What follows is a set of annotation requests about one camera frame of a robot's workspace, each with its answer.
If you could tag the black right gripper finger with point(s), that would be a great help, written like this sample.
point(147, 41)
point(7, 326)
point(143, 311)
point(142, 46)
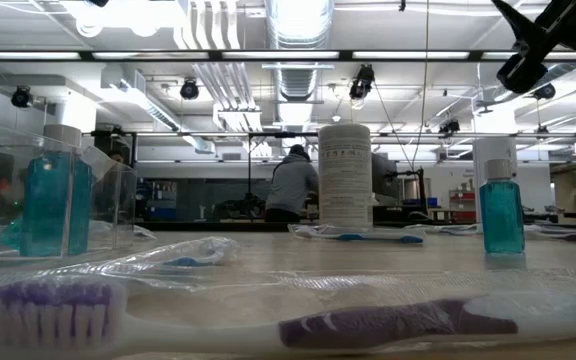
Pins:
point(523, 75)

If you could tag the teal mouthwash bottle white cap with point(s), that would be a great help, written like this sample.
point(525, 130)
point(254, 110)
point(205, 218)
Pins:
point(501, 215)
point(55, 200)

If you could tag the clear acrylic organizer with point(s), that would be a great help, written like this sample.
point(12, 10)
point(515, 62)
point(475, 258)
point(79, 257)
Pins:
point(113, 210)

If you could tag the black ceiling spotlight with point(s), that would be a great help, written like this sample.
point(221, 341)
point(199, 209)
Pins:
point(21, 97)
point(545, 91)
point(189, 90)
point(449, 127)

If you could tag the black overhead light bar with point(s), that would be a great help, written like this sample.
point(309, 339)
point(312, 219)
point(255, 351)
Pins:
point(215, 55)

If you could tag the red storage rack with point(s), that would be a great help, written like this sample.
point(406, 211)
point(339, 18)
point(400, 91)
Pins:
point(463, 205)

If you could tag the person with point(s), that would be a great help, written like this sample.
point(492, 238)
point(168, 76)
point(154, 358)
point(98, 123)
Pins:
point(293, 190)
point(116, 158)

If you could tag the grey monitor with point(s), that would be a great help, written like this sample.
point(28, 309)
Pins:
point(384, 175)

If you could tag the white wipes canister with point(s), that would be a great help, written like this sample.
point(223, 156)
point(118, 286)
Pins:
point(345, 180)

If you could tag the blue storage bins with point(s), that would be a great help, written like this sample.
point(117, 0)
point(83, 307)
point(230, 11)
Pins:
point(160, 212)

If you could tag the purple white wrapped toothbrush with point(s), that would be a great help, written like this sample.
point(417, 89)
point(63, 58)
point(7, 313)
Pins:
point(393, 325)

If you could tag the black hanging camera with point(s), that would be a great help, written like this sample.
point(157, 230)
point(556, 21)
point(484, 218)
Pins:
point(362, 82)

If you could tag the silver ventilation duct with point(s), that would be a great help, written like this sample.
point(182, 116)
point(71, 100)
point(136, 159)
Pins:
point(298, 80)

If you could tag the black aluminium table frame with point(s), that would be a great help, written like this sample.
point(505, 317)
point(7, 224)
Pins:
point(218, 226)

